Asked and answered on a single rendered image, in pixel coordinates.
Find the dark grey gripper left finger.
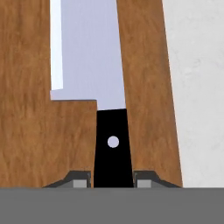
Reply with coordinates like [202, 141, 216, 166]
[42, 170, 92, 189]

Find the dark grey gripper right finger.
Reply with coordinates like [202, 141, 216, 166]
[133, 170, 182, 189]

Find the black-handled kitchen knife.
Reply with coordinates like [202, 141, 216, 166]
[49, 0, 135, 189]

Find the wooden cutting board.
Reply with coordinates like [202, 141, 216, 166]
[0, 0, 184, 189]

